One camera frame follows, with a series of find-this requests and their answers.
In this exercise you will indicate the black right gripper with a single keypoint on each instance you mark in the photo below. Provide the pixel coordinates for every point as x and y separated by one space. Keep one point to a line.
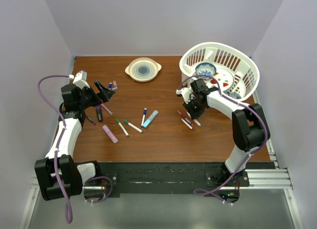
194 114

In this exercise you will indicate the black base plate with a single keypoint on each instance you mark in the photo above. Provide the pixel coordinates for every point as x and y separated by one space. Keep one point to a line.
170 178

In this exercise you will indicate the black purple highlighter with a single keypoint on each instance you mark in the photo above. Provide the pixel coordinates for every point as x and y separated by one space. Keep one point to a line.
99 113

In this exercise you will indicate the lavender highlighter pen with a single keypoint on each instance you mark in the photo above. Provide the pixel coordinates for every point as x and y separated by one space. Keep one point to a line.
109 134

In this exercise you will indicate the pink highlighter pen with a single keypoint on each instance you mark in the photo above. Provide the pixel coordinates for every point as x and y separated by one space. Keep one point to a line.
106 109

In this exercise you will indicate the cream plate with spiral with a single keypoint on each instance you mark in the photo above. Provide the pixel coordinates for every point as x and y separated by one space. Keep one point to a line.
143 69

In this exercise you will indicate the white plate red shapes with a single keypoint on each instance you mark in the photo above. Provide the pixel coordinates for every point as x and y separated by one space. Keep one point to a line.
225 78

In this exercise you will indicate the small purple pen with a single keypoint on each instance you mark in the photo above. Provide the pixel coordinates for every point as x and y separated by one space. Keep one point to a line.
90 120

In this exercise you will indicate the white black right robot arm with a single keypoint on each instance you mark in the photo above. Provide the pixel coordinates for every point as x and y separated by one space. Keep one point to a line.
240 125

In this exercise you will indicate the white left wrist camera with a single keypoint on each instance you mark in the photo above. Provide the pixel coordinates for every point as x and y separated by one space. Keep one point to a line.
79 79

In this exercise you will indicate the white marker teal cap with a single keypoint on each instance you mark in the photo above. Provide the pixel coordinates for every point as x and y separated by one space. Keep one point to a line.
133 126

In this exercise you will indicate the blue white bowl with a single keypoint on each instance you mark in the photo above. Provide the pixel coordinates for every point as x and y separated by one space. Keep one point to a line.
205 69

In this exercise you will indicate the light blue highlighter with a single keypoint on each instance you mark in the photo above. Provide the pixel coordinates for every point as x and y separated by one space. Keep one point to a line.
150 119

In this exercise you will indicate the white marker dark blue cap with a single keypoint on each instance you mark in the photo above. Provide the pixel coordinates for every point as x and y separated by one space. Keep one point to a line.
143 117

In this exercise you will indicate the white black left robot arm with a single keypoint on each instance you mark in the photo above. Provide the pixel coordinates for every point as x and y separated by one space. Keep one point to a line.
57 173

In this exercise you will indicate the white pen lavender cap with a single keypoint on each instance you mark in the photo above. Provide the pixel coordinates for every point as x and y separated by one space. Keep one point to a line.
197 123

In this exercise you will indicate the small blue patterned dish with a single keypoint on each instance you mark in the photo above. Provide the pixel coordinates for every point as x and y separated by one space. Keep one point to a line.
235 95

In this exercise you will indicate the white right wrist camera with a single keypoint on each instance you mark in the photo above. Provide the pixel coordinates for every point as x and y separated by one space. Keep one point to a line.
184 93

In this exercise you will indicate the white plastic basket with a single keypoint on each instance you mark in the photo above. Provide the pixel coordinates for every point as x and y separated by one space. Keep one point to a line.
237 75

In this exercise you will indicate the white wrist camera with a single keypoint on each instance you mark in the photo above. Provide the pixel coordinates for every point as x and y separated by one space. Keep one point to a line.
79 79
184 93

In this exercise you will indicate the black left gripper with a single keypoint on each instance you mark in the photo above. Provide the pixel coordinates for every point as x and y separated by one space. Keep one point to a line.
97 100

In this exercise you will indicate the red transparent pen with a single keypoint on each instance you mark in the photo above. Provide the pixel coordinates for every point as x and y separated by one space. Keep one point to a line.
182 114

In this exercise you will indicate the white marker green cap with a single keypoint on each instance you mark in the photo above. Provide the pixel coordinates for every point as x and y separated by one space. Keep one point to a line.
122 127

